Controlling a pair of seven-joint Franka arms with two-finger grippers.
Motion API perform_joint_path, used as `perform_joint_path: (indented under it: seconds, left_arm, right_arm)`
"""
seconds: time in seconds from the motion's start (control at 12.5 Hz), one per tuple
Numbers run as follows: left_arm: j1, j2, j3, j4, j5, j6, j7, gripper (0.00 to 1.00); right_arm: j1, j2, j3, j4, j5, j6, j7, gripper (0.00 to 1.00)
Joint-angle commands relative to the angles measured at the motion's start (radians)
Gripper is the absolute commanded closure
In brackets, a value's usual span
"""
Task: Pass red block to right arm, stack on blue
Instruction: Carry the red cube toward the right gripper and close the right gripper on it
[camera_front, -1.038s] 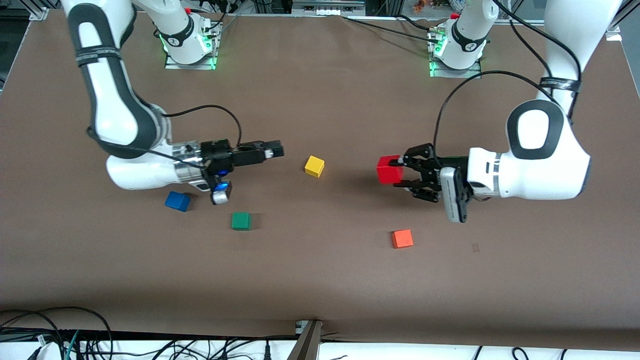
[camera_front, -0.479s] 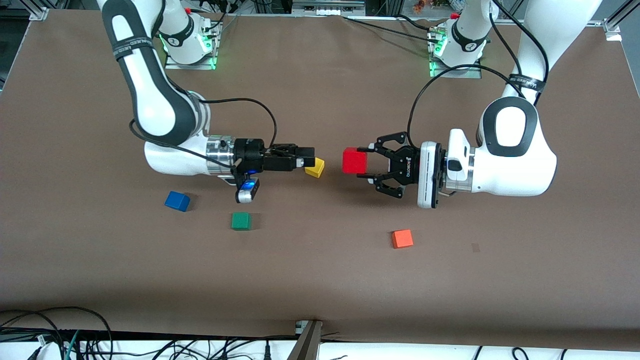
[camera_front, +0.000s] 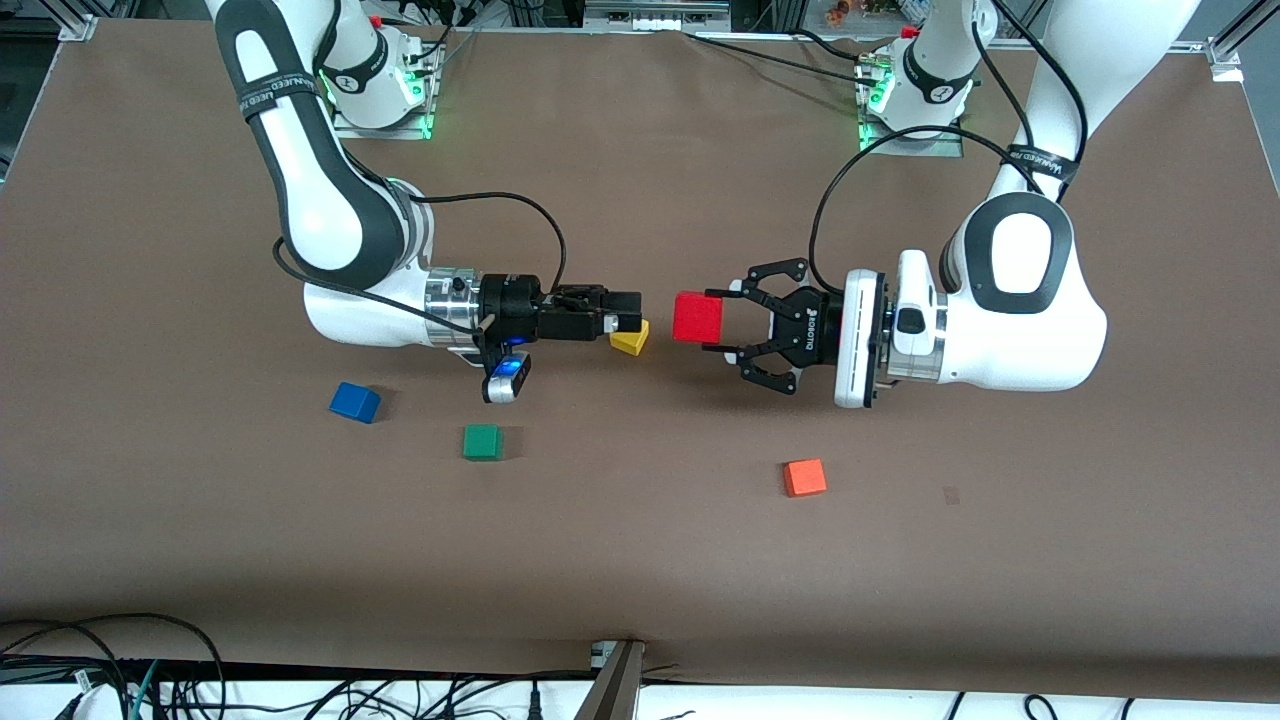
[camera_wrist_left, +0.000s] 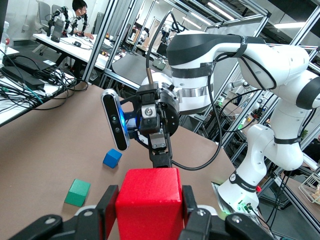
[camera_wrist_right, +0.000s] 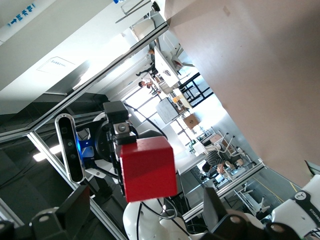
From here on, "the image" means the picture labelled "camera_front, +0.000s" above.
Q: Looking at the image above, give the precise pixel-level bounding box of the blue wooden block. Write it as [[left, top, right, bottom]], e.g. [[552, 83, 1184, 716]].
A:
[[329, 382, 382, 424]]

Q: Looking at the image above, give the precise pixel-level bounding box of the black strap on right arm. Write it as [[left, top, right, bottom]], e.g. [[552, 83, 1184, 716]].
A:
[[235, 72, 321, 123]]

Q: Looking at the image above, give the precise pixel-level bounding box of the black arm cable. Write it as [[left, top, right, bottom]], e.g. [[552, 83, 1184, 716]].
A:
[[272, 238, 481, 336], [808, 0, 1089, 291], [405, 190, 568, 301]]

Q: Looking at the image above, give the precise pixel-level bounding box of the black strap on left arm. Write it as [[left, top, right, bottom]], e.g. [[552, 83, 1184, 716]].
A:
[[1005, 145, 1081, 187]]

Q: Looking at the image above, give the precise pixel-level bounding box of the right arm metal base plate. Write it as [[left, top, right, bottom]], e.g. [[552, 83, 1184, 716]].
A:
[[333, 30, 446, 141]]

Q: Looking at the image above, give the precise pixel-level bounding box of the black cable on table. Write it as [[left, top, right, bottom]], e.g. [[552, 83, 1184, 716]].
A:
[[685, 30, 863, 79]]

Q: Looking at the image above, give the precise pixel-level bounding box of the black strap on arm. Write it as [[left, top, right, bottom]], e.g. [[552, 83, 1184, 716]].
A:
[[235, 72, 321, 123], [1005, 145, 1081, 187]]

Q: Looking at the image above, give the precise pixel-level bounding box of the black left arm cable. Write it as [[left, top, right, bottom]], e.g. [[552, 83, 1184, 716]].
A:
[[808, 0, 1089, 291]]

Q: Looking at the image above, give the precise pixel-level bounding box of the black floor cable bundle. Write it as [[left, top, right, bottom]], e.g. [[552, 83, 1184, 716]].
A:
[[0, 613, 233, 720]]

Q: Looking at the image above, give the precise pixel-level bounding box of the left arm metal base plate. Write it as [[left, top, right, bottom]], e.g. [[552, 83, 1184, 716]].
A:
[[855, 45, 966, 159]]

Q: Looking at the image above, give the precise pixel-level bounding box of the red wooden block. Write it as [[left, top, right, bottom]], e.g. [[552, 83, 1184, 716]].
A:
[[672, 291, 725, 345]]

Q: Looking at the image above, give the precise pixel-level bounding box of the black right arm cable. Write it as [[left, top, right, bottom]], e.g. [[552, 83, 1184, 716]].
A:
[[272, 238, 481, 336], [405, 190, 568, 301]]

